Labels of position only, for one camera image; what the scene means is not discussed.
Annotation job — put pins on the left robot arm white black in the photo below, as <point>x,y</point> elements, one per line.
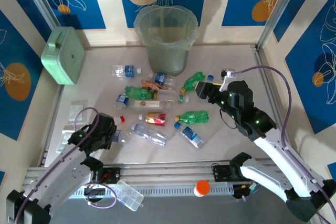
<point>60,166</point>

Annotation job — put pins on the mint green plastic case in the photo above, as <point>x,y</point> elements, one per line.
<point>65,58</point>

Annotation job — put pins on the small clear plastic bottle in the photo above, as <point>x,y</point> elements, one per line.
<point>123,136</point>

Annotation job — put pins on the clear bottle white label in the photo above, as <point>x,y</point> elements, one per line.
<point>145,104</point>

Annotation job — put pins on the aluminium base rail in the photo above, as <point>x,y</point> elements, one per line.
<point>168,171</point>

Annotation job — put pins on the clear bottle blue cap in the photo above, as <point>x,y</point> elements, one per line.
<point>190,133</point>

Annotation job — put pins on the white plastic holder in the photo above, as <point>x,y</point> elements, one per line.
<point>65,140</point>

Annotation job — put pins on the white jar orange lid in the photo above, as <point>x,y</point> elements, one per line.
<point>202,187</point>

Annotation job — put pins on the frosted bottle green cap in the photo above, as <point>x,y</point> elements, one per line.
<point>168,95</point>

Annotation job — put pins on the clear plastic organizer box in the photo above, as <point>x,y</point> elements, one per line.
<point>128,195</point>

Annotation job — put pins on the aluminium side rail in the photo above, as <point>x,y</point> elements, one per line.
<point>262,58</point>
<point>52,119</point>

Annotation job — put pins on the long clear ribbed bottle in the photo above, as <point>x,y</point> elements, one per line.
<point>149,133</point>

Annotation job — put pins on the translucent trash bin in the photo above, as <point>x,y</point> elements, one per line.
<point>168,64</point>

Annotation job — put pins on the red gold label bottle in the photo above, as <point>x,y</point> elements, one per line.
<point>156,119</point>

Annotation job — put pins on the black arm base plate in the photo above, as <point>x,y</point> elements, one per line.
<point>220,172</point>
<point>113,175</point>

